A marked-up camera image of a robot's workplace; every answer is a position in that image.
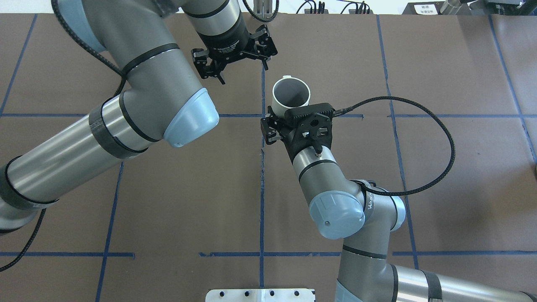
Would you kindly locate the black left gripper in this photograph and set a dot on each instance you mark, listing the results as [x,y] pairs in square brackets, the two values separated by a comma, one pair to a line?
[225,45]

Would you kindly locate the small metal cylinder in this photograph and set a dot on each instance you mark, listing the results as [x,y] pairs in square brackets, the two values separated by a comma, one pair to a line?
[450,7]

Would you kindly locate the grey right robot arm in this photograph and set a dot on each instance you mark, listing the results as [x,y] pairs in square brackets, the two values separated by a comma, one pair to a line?
[362,214]

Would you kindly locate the aluminium frame post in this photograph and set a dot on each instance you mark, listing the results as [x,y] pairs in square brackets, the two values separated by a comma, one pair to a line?
[263,9]

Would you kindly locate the white ribbed plastic cup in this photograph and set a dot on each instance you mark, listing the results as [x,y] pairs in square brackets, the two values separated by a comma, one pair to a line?
[287,93]

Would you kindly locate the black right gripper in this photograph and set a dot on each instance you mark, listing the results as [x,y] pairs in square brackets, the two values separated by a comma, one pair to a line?
[287,135]

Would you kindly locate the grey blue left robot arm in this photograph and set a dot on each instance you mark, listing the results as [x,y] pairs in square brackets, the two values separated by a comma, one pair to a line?
[162,48]

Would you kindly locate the white mounting plate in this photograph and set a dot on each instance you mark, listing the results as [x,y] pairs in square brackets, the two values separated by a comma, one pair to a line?
[261,295]

